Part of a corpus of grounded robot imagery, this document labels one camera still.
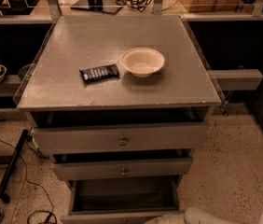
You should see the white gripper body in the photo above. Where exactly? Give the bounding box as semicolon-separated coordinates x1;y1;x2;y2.
157;214;185;224

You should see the grey bottom drawer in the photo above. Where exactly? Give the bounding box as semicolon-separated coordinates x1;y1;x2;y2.
60;176;181;224

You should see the grey drawer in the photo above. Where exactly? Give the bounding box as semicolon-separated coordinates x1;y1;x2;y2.
52;158;193;180
60;176;181;224
32;122;208;154

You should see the grey top drawer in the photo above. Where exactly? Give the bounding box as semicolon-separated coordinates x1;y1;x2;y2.
32;122;208;154

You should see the grey middle drawer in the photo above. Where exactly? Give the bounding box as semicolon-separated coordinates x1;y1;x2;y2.
52;158;193;180

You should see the grey wooden drawer cabinet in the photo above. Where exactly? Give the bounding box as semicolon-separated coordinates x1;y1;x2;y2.
15;14;222;185

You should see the white paper bowl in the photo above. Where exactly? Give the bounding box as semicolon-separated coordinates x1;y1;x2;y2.
118;48;165;77

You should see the black snack bar wrapper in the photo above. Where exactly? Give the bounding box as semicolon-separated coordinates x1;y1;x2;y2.
79;64;120;83

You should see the black bar on floor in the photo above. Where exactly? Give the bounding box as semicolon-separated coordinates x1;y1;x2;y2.
0;130;28;203

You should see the black monitor stand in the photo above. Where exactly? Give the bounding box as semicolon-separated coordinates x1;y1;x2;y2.
70;0;123;14

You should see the green handled tool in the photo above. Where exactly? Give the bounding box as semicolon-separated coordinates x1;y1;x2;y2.
26;135;49;160

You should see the black floor cable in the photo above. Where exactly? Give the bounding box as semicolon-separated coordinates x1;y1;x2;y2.
0;115;59;224

